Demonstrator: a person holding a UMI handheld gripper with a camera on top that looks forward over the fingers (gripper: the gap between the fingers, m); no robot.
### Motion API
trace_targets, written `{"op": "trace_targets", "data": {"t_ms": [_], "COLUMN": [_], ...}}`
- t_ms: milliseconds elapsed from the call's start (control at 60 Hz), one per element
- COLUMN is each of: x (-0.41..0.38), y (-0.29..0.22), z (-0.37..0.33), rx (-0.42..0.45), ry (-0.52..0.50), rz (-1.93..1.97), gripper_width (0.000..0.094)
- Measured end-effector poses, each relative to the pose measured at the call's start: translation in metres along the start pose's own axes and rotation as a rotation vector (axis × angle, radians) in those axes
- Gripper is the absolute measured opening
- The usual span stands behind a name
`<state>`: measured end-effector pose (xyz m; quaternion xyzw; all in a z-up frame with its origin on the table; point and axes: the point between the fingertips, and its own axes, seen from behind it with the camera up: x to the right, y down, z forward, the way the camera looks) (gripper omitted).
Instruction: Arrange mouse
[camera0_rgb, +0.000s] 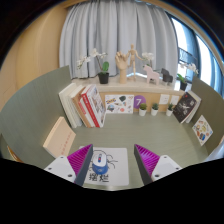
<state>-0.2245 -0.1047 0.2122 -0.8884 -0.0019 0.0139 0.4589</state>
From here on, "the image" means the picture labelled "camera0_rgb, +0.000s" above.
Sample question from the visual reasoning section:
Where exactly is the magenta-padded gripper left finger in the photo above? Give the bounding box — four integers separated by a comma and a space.
43, 143, 94, 187

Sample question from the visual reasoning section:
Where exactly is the colourful sticker sheet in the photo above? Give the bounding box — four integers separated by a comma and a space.
192, 114, 214, 147

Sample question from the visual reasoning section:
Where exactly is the white and blue computer mouse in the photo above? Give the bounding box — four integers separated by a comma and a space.
91, 150, 109, 176

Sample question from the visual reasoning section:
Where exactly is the pink horse figurine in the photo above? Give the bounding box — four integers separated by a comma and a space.
142, 64, 161, 85

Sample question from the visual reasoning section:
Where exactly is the wooden artist mannequin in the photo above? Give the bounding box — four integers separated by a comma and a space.
127, 43, 144, 81

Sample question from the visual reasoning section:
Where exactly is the white wall socket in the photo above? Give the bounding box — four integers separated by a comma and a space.
158, 93, 171, 106
170, 94, 181, 106

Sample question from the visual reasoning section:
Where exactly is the white card with stickers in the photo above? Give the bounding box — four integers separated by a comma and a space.
104, 94, 135, 115

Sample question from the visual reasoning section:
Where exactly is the dark horse figurine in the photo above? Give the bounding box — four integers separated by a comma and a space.
160, 67, 174, 84

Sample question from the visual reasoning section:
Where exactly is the dark framed window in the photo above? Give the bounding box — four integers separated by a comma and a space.
166, 13, 224, 98

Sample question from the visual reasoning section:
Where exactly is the small succulent in white pot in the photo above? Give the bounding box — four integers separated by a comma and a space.
138, 102, 148, 117
150, 102, 160, 117
165, 103, 175, 118

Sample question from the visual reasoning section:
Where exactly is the light wooden ledge shelf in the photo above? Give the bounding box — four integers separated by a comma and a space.
71, 75, 188, 96

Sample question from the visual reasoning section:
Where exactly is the beige flat notebook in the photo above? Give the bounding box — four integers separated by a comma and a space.
42, 116, 77, 158

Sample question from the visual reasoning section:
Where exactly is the wooden hand model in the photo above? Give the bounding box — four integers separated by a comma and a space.
114, 50, 130, 85

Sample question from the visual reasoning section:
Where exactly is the tan cover book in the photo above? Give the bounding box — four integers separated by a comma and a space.
69, 84, 94, 129

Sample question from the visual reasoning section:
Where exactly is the white hardcover book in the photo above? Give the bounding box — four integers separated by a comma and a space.
58, 82, 84, 129

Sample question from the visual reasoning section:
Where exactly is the black cover book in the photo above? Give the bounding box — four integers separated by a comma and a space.
172, 91, 198, 124

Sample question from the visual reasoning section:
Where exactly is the white mouse pad black drawing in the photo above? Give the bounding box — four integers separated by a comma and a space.
83, 146, 130, 187

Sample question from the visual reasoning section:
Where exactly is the red-spined colourful cover book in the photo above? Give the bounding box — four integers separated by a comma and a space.
80, 83, 108, 129

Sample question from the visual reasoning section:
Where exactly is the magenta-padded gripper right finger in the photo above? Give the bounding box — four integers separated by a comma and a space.
133, 143, 183, 186

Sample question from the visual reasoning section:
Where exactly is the light grey curtain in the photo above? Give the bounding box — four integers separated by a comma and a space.
59, 0, 179, 79

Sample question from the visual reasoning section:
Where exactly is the purple round sign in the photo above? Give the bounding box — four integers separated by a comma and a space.
133, 94, 147, 110

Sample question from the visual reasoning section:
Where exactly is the white orchid in black pot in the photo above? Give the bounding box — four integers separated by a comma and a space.
141, 51, 156, 69
175, 62, 200, 92
75, 48, 111, 85

